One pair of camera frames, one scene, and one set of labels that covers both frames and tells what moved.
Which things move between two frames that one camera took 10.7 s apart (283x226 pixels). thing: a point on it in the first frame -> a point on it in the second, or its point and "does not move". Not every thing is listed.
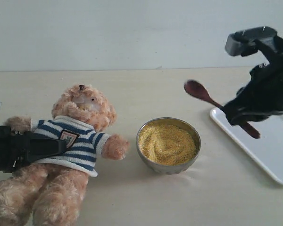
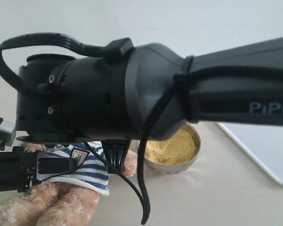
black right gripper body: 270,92 -> 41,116
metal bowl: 168,145 does not move
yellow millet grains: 167,143 does not move
